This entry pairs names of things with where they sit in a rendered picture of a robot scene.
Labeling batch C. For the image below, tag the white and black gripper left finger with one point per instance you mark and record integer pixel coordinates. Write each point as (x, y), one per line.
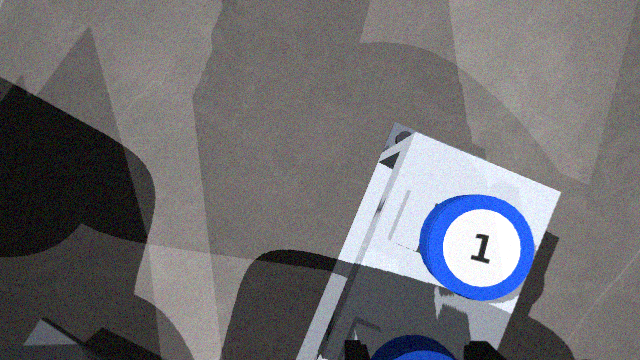
(354, 350)

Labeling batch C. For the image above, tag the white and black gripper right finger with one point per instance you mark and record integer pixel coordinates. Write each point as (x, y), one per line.
(481, 350)

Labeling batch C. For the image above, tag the white two-button control box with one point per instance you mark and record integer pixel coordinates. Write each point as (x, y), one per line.
(46, 332)

